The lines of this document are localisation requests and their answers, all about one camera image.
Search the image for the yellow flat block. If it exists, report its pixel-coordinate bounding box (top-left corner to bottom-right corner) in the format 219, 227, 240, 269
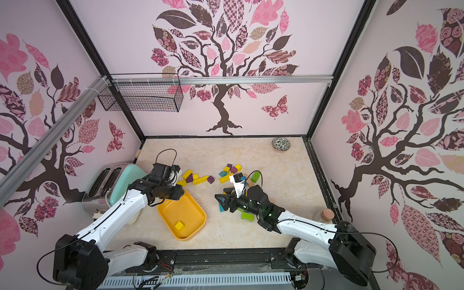
177, 180, 187, 187

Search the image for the mint green toaster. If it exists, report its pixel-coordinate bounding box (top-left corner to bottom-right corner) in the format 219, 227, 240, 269
82, 163, 146, 219

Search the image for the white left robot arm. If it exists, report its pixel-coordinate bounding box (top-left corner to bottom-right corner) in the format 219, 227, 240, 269
46, 163, 184, 290

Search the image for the green block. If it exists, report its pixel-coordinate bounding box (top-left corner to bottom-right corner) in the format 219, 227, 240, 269
251, 170, 261, 183
241, 212, 254, 222

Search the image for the green block lower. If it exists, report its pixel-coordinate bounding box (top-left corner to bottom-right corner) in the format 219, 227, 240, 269
241, 212, 254, 222

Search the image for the yellow rectangular block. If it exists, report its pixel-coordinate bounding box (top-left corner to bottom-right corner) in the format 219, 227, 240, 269
182, 170, 193, 180

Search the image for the yellow plastic tray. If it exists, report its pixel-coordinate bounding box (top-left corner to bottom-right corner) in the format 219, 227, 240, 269
158, 191, 207, 241

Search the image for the purple triangle block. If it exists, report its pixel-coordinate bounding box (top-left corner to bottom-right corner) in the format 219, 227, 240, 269
186, 174, 194, 183

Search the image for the black wire basket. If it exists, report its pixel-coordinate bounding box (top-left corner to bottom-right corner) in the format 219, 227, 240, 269
98, 72, 184, 112

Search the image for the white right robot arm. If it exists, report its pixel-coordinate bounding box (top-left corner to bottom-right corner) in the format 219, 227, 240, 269
215, 186, 377, 286

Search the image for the green block upper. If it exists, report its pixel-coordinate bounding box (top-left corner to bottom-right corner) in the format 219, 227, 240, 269
251, 170, 261, 183

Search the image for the long yellow block upper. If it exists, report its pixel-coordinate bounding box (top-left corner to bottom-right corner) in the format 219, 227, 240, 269
219, 174, 234, 184

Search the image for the patterned ceramic bowl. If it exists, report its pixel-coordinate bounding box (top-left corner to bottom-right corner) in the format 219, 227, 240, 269
271, 137, 291, 152

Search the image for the aluminium frame rail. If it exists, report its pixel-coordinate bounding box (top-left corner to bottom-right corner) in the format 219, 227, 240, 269
1, 76, 109, 206

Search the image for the white cable duct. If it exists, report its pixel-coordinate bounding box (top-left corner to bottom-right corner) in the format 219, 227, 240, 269
99, 273, 292, 290

